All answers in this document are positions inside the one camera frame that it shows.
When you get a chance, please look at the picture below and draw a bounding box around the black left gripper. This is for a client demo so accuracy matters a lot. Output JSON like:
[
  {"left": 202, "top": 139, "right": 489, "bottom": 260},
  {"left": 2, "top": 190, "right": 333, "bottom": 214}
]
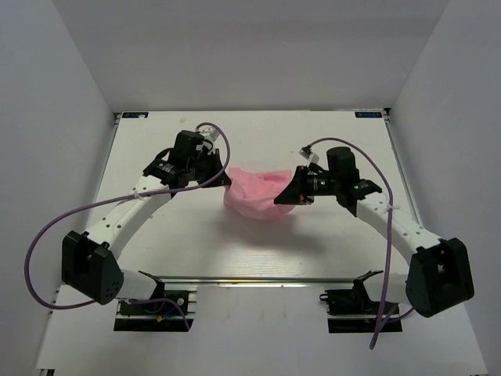
[{"left": 188, "top": 149, "right": 232, "bottom": 188}]

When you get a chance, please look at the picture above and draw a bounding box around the pink t shirt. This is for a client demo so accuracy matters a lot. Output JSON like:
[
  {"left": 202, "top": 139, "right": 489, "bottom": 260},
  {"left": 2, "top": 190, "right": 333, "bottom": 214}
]
[{"left": 223, "top": 167, "right": 294, "bottom": 221}]

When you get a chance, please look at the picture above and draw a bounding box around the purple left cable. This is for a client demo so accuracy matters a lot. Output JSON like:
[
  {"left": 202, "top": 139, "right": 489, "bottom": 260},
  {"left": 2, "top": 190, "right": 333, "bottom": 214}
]
[{"left": 23, "top": 122, "right": 232, "bottom": 331}]

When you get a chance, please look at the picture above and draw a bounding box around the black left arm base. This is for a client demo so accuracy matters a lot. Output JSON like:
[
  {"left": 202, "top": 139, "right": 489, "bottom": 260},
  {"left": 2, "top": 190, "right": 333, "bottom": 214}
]
[{"left": 114, "top": 271, "right": 196, "bottom": 333}]

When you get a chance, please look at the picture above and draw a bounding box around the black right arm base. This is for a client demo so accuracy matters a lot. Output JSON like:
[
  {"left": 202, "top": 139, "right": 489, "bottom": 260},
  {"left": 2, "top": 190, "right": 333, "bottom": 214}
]
[{"left": 319, "top": 270, "right": 383, "bottom": 334}]

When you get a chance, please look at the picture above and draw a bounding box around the blue label sticker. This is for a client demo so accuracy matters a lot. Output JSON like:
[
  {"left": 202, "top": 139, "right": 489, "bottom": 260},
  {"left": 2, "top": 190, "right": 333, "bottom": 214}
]
[
  {"left": 121, "top": 112, "right": 149, "bottom": 119},
  {"left": 355, "top": 111, "right": 383, "bottom": 118}
]

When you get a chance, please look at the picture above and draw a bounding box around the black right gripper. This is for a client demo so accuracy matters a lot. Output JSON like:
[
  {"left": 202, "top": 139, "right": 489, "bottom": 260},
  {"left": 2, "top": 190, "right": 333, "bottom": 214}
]
[{"left": 275, "top": 165, "right": 341, "bottom": 205}]

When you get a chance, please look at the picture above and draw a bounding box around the blue label sticker left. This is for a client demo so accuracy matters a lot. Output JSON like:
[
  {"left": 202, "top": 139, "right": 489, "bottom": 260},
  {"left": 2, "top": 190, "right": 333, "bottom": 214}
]
[{"left": 121, "top": 112, "right": 149, "bottom": 119}]

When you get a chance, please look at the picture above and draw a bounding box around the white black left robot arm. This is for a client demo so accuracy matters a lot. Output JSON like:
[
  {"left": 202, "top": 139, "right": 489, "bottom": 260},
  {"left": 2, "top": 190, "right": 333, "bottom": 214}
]
[{"left": 62, "top": 122, "right": 231, "bottom": 313}]

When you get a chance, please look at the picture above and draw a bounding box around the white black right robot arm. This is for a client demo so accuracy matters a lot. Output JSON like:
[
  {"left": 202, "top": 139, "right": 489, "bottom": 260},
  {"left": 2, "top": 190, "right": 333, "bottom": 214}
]
[{"left": 274, "top": 146, "right": 474, "bottom": 317}]

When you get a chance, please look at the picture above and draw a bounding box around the blue label sticker right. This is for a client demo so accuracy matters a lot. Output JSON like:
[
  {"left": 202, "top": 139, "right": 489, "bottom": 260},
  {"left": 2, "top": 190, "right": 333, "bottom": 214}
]
[{"left": 355, "top": 111, "right": 383, "bottom": 118}]

